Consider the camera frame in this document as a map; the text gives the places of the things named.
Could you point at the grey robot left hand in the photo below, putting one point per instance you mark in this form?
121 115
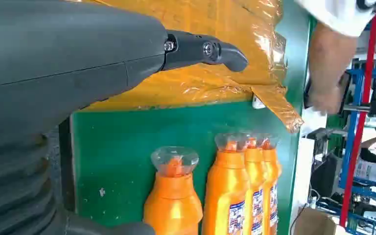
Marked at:
61 48

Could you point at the person's right hand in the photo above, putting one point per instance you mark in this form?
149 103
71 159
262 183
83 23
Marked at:
326 100

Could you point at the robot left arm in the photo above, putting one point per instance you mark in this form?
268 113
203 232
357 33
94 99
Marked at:
13 181

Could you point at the black tablet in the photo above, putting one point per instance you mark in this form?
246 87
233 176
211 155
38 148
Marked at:
345 90

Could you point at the blue metal rack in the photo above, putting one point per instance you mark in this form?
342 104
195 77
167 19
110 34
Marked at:
351 129

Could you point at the red pole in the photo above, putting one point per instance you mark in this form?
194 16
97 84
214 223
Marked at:
358 129

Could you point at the white paper scrap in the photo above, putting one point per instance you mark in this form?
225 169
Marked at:
257 102

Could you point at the white table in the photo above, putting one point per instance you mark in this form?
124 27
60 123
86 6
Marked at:
303 175

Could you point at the yellow plastic sheet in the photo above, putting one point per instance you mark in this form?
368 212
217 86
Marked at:
207 87

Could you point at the green table mat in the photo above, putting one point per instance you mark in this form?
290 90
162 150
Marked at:
116 155

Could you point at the cardboard box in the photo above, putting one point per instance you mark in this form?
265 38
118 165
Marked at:
314 225

